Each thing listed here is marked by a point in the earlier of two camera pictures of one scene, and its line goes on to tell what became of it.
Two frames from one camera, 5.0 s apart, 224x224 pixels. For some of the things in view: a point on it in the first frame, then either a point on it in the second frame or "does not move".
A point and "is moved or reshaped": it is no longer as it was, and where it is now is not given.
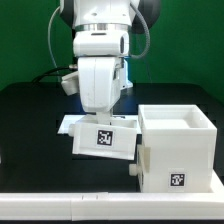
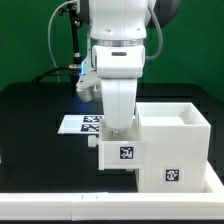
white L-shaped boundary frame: (115, 206) does not move
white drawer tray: (117, 139) is moved or reshaped
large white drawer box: (181, 141) does not move
